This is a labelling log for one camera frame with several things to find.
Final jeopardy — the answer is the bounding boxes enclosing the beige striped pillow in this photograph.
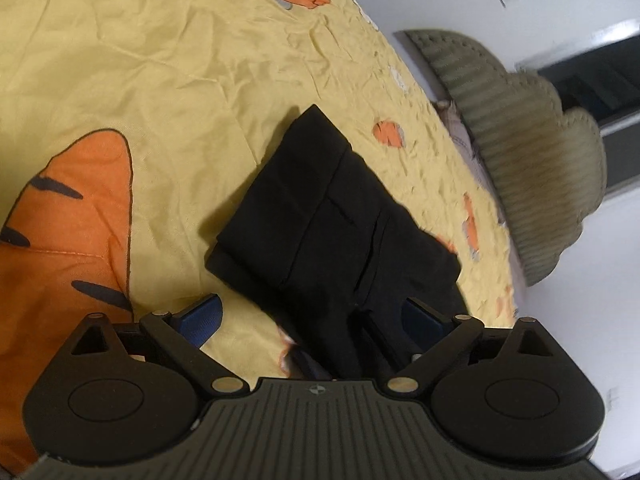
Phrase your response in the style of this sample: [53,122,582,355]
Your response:
[433,100,506,226]

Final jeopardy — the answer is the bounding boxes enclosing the black pants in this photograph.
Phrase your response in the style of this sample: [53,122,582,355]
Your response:
[206,106,466,380]

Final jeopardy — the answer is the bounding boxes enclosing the dark window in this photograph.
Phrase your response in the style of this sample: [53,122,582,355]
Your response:
[515,18,639,194]

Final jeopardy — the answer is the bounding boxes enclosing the olive padded headboard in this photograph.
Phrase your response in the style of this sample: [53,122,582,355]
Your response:
[407,29,606,285]

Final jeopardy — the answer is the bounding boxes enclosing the yellow carrot print bedsheet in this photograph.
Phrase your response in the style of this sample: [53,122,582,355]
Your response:
[1,0,514,474]

